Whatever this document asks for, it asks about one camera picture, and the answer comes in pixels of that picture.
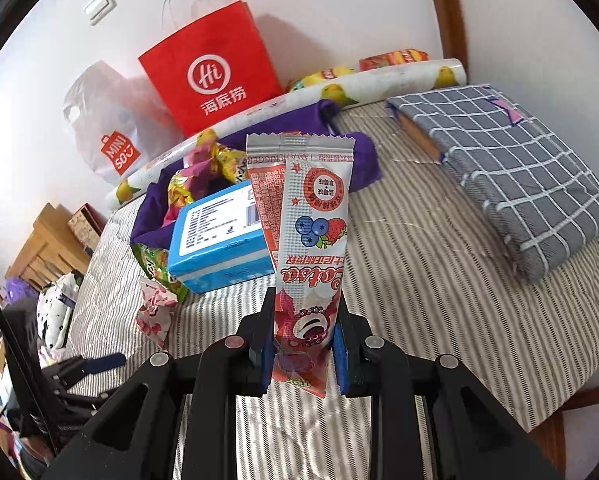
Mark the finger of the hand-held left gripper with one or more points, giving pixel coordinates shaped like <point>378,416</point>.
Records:
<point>107,362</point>

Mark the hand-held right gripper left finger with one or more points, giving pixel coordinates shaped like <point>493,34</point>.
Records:
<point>264,360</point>

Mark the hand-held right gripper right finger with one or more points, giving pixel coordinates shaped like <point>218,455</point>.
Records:
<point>340,365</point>

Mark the pink bear snack packet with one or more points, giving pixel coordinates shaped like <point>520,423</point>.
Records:
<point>304,240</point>

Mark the yellow snack packet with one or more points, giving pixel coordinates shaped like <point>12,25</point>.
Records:
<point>232,162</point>

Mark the purple fabric bag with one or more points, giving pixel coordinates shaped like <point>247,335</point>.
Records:
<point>364,160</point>

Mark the pink candy wrapper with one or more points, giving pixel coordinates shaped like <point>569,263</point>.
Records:
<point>199,152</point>

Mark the pink bow print packet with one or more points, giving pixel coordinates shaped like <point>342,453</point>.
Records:
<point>154,310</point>

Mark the white black spotted cloth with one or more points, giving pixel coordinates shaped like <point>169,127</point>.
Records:
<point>54,315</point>

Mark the thin black pole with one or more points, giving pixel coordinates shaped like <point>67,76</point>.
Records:
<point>14,355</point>

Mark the green snack packet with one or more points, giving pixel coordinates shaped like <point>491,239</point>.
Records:
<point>154,265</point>

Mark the purple plush toy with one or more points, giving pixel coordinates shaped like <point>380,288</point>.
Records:
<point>19,291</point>

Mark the striped bed mattress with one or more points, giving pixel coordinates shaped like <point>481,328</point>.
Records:
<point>429,285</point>

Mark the blue tissue pack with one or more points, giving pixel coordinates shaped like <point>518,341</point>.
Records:
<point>214,250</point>

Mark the light wooden nightstand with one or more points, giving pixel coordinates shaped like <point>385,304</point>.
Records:
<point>39,245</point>

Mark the patterned cardboard box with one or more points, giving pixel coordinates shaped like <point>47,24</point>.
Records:
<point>85,227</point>

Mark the brown flat board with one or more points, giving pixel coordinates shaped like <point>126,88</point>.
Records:
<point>419,132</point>

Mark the white plastic shopping bag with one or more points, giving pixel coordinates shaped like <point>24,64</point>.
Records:
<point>94,105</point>

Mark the grey checked folded cloth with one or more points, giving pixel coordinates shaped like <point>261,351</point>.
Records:
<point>529,185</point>

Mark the yellow fruit print packet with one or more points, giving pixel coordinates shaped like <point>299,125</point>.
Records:
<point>322,77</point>

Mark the lemon print rolled mat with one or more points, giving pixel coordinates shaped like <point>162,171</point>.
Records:
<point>404,77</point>

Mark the orange snack packet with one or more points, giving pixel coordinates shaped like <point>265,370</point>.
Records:
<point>394,59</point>

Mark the red paper bag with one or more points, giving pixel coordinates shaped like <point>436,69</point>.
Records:
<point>204,50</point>

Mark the brown wooden bed rail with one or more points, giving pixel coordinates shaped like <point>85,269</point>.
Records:
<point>579,405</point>

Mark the white wall switch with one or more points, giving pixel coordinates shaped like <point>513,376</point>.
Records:
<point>99,6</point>

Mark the brown wooden post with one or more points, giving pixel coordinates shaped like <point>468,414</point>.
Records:
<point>444,10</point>

